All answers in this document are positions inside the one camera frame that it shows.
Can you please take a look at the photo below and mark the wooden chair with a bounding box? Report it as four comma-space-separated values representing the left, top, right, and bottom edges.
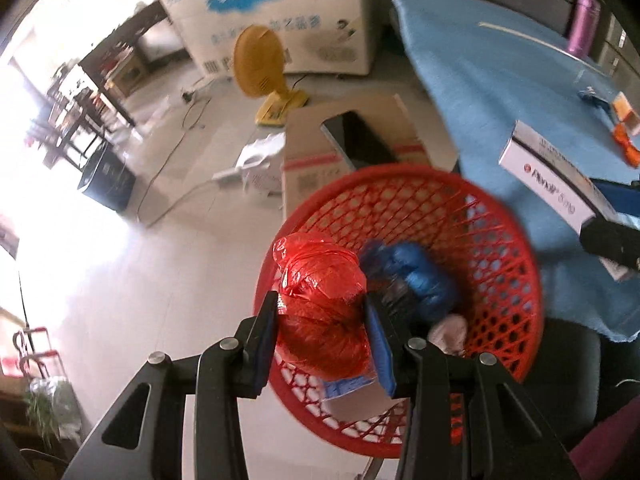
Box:
27, 90, 113, 171

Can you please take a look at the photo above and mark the purple thermos bottle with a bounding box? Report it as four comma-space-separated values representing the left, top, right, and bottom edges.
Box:
566, 0, 601, 58

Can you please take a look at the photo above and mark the cardboard box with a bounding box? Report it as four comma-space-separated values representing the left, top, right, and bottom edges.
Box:
282, 92, 459, 217

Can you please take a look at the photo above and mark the blue tablecloth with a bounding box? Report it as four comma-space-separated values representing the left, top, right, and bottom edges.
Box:
393, 0, 639, 342

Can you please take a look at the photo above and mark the black cable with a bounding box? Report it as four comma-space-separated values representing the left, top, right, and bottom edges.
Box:
135, 74, 216, 229

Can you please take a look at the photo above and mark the black plastic trash bag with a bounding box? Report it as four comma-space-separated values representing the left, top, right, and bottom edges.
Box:
375, 278, 432, 332

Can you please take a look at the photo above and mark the dark blue plastic crate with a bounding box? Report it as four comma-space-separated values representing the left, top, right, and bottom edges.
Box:
77, 143, 137, 214

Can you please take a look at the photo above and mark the silver refrigerator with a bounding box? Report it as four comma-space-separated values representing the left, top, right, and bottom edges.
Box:
590, 6, 640, 106

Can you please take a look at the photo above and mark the blue plastic bag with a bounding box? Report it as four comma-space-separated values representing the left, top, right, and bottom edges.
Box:
358, 240, 458, 323

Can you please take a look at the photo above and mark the white thin rod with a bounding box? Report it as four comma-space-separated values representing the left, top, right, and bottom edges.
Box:
476, 21, 608, 77

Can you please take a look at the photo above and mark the red plastic bag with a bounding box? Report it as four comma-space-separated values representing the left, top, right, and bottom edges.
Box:
272, 232, 371, 382

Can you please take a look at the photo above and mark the orange white medicine box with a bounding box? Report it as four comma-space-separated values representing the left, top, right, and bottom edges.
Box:
612, 92, 640, 136

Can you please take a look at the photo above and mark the potted green plant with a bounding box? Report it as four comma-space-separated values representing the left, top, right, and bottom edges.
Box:
24, 376, 82, 445

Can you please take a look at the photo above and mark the red mesh trash basket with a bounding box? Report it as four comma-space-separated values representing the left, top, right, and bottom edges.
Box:
252, 162, 546, 460

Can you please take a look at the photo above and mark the white paper ball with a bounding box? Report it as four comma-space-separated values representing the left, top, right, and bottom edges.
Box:
427, 314, 468, 356

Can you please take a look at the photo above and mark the yellow desk fan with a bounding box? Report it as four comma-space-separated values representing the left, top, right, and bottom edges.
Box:
232, 25, 309, 127

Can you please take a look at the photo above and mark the orange snack wrapper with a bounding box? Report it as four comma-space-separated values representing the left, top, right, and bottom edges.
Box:
612, 122, 640, 168

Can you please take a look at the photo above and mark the white chest freezer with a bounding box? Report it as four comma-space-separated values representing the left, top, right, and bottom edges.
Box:
160, 0, 376, 78

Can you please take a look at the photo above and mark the white power strip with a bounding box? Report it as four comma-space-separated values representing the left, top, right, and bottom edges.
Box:
212, 132, 285, 195

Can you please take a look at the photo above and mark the white Plendil medicine box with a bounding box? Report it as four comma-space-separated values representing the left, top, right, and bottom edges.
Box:
499, 120, 639, 282

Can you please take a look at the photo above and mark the dark wooden table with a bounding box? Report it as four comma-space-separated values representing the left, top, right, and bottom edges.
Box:
79, 0, 171, 128

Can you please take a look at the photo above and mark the black smartphone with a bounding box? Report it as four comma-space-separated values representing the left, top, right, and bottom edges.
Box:
320, 110, 398, 170

